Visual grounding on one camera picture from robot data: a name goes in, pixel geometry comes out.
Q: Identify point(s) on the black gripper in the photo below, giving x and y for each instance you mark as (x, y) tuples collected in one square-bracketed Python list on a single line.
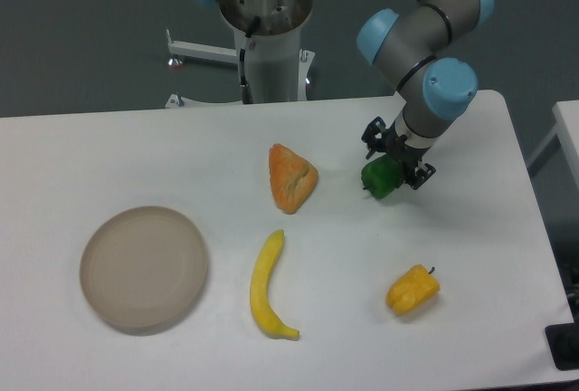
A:
[(403, 146)]

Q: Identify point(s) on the green bell pepper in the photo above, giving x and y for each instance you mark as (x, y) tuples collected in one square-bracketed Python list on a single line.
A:
[(381, 177)]

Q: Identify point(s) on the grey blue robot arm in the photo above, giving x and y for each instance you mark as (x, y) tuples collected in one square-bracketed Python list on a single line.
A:
[(403, 48)]

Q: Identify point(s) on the yellow bell pepper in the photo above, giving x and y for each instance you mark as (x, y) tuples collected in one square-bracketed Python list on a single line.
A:
[(412, 290)]

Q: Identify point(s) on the orange bread piece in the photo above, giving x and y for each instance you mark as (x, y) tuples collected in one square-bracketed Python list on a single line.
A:
[(292, 178)]

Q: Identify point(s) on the white side table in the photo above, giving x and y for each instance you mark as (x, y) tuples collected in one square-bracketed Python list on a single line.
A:
[(564, 135)]

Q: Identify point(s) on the yellow banana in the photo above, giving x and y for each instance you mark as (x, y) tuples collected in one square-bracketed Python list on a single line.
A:
[(264, 316)]

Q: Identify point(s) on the black device at edge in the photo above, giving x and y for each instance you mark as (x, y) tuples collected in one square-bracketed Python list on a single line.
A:
[(563, 345)]

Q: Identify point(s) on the beige round plate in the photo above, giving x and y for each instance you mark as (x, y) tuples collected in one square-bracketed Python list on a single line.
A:
[(144, 269)]

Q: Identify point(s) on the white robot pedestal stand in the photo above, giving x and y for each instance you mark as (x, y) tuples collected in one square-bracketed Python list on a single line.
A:
[(271, 64)]

